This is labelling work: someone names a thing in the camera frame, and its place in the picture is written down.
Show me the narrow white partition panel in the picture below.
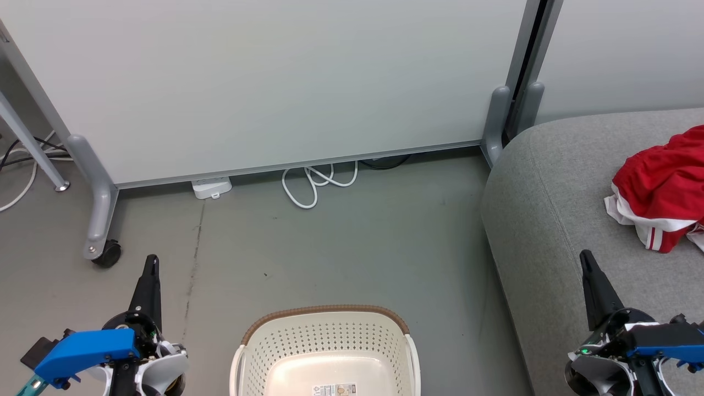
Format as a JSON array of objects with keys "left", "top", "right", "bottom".
[{"left": 536, "top": 0, "right": 704, "bottom": 125}]

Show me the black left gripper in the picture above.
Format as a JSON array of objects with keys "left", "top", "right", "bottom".
[{"left": 103, "top": 254, "right": 164, "bottom": 359}]

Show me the thin black cable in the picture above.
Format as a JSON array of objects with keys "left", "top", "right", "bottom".
[{"left": 0, "top": 136, "right": 68, "bottom": 172}]

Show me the large white partition panel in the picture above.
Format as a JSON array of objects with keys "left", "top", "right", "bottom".
[{"left": 0, "top": 0, "right": 530, "bottom": 191}]

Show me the white power strip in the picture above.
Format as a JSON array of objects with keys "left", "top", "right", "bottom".
[{"left": 191, "top": 176, "right": 233, "bottom": 200}]

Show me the cream laundry basket brown rim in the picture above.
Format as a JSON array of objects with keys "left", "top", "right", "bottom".
[{"left": 229, "top": 305, "right": 422, "bottom": 396}]

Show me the white looped floor cable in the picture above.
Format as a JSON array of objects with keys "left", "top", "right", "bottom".
[{"left": 281, "top": 161, "right": 360, "bottom": 210}]

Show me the grey table leg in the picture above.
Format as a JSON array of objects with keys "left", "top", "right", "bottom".
[{"left": 0, "top": 91, "right": 70, "bottom": 193}]

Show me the red white sports jersey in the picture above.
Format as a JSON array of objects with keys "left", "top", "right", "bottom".
[{"left": 604, "top": 125, "right": 704, "bottom": 254}]

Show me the thin white cable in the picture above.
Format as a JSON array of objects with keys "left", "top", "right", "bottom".
[{"left": 0, "top": 131, "right": 73, "bottom": 213}]

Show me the short grey partition foot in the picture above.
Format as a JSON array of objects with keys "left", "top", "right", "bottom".
[
  {"left": 481, "top": 85, "right": 513, "bottom": 168},
  {"left": 516, "top": 81, "right": 546, "bottom": 137}
]

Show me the grey fabric sofa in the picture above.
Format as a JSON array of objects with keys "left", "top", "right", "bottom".
[{"left": 481, "top": 107, "right": 704, "bottom": 396}]

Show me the black floor cable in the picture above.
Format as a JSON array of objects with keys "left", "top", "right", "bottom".
[{"left": 359, "top": 154, "right": 412, "bottom": 171}]

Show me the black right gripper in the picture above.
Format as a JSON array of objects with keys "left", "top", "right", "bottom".
[{"left": 566, "top": 249, "right": 656, "bottom": 359}]

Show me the black castor wheel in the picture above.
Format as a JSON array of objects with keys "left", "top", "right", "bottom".
[{"left": 91, "top": 239, "right": 123, "bottom": 269}]

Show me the long grey partition foot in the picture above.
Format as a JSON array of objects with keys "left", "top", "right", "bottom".
[{"left": 65, "top": 134, "right": 119, "bottom": 261}]

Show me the white basket label sticker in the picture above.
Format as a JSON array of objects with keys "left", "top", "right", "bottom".
[{"left": 312, "top": 383, "right": 359, "bottom": 396}]

